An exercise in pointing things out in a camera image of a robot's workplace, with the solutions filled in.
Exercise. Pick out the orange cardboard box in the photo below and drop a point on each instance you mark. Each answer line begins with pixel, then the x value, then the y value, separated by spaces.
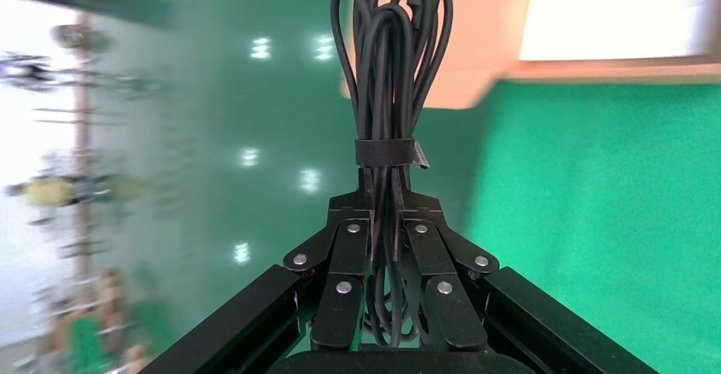
pixel 479 33

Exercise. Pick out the green table mat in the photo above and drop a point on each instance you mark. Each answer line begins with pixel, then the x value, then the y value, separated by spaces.
pixel 597 219

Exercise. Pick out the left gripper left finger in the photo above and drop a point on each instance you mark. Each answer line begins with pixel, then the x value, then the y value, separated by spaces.
pixel 349 259

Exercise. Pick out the white printed leaflet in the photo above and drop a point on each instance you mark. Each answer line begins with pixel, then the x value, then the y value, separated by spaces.
pixel 608 11

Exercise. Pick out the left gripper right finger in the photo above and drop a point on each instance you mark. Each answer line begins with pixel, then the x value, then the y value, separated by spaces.
pixel 431 259

